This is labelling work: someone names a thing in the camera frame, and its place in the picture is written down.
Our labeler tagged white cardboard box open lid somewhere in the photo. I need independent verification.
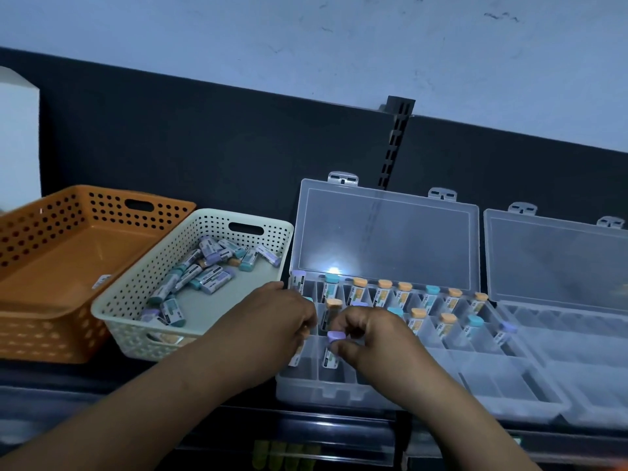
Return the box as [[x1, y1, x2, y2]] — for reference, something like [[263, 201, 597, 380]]
[[0, 67, 41, 214]]

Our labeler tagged person's right hand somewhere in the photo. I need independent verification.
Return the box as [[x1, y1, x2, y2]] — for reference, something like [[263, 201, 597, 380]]
[[328, 306, 432, 403]]

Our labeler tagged wide black shelf back panel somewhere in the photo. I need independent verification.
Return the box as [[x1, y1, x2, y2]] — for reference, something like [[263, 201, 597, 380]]
[[0, 47, 396, 226]]

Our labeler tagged person's left forearm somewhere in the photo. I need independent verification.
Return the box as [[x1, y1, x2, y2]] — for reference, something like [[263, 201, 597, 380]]
[[0, 333, 256, 471]]

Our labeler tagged bundle of yellow packets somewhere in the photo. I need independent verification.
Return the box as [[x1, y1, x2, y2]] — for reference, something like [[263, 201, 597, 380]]
[[253, 438, 320, 471]]

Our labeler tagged narrow black shelf back panel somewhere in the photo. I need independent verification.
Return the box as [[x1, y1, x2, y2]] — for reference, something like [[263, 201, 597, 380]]
[[392, 114, 628, 226]]

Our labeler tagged pile of small tubes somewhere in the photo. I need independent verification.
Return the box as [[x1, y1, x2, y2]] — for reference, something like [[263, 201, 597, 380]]
[[139, 235, 283, 329]]

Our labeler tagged person's right forearm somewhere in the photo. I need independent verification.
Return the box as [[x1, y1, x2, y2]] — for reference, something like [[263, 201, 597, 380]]
[[392, 367, 540, 471]]

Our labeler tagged person's left hand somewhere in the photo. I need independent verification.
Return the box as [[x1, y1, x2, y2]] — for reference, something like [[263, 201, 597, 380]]
[[211, 281, 317, 388]]

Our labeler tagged orange plastic basket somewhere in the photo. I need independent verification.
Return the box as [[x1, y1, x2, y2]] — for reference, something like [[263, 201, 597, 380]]
[[0, 184, 197, 364]]

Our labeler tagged row of small tubes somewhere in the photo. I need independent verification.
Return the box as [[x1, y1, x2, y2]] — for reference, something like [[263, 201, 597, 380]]
[[289, 270, 519, 349]]

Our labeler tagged purple-capped small tube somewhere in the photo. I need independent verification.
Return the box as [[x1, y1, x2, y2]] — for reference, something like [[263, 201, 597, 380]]
[[321, 330, 347, 370]]

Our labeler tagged black slotted shelf upright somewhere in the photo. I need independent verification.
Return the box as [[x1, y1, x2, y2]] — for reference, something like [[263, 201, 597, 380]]
[[376, 95, 417, 190]]

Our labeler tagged white perforated plastic basket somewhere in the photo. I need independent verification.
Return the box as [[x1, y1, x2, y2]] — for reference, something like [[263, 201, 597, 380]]
[[90, 208, 294, 361]]

